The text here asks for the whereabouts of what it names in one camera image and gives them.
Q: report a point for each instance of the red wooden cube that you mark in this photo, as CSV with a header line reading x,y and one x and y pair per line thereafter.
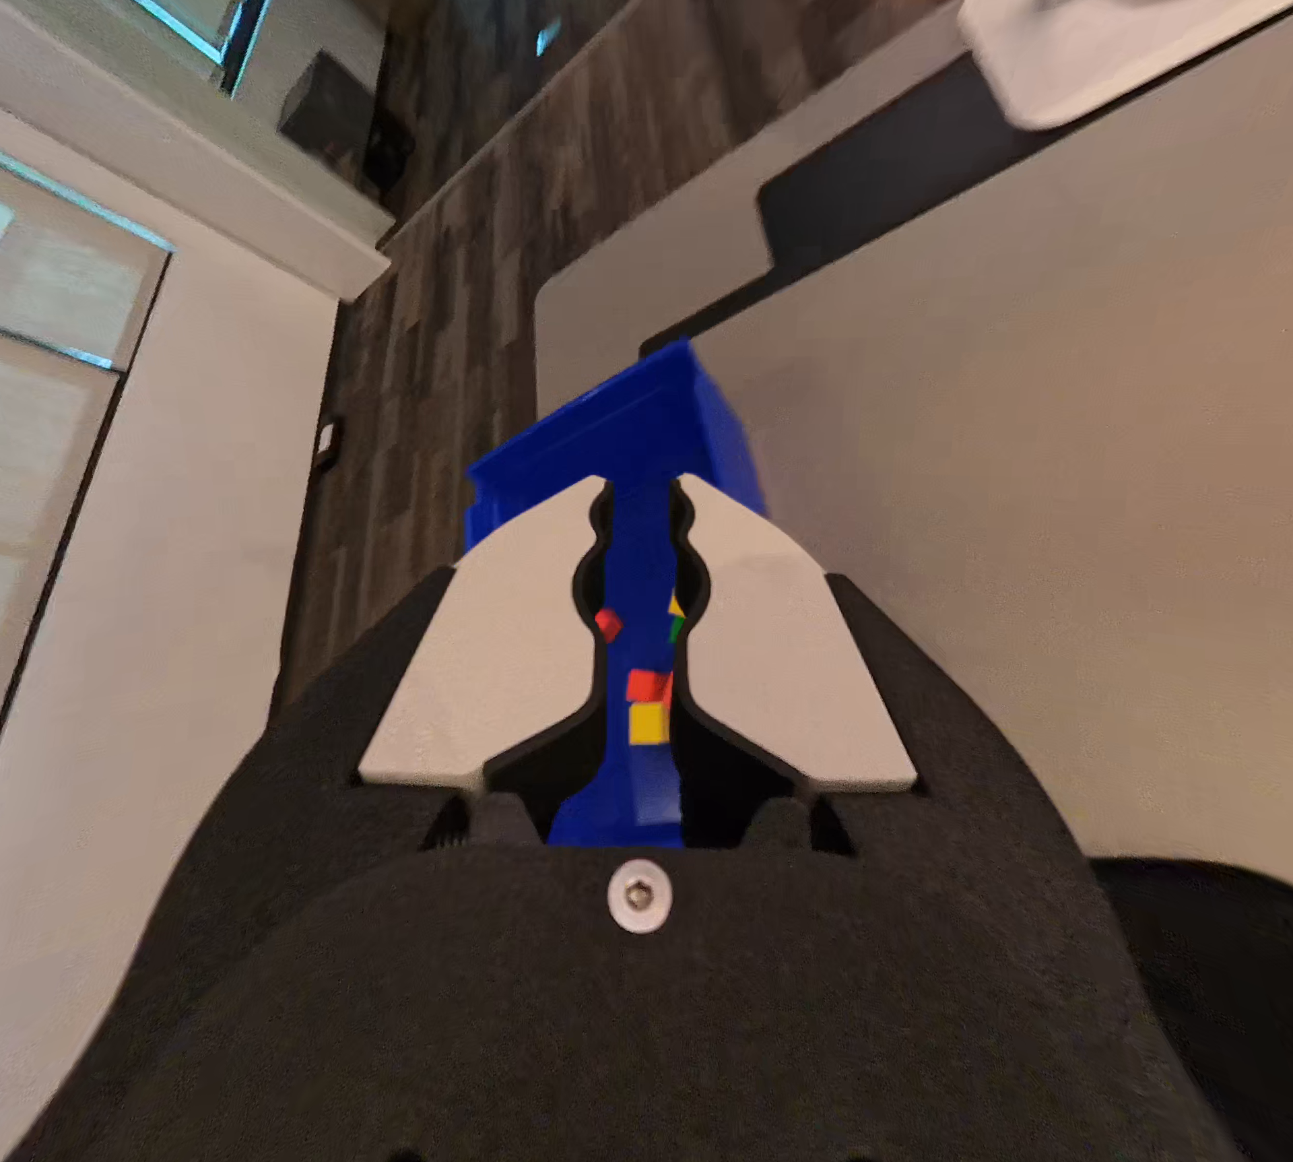
x,y
648,685
609,627

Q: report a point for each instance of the small black device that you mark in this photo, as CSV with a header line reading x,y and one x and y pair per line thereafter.
x,y
328,440

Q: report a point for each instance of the large framed window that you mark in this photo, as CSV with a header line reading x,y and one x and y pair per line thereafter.
x,y
58,325

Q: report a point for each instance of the dark equipment case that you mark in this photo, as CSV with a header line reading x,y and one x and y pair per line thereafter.
x,y
331,116

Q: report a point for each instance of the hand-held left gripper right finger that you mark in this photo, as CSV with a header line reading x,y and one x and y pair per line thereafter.
x,y
790,674

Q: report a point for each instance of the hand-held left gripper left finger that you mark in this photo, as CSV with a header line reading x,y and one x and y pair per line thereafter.
x,y
484,667

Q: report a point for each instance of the blue plastic bin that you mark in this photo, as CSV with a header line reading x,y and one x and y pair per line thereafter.
x,y
636,437

